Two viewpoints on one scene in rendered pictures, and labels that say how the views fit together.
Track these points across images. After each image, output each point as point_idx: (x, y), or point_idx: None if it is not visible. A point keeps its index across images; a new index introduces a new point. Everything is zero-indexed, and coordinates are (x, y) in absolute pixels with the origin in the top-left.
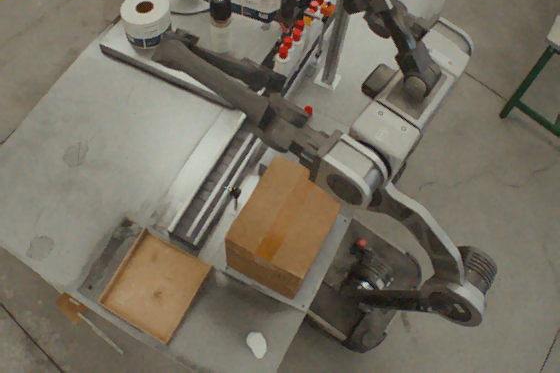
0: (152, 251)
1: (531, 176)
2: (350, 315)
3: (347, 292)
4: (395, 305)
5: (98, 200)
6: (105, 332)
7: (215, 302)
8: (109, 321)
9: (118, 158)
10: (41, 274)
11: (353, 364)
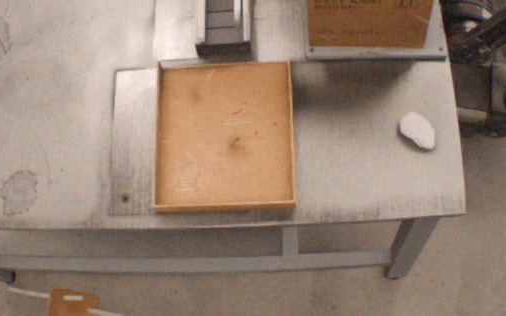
0: (187, 90)
1: None
2: (473, 81)
3: (456, 45)
4: None
5: (63, 75)
6: (143, 314)
7: (325, 106)
8: (138, 296)
9: (58, 7)
10: (43, 227)
11: None
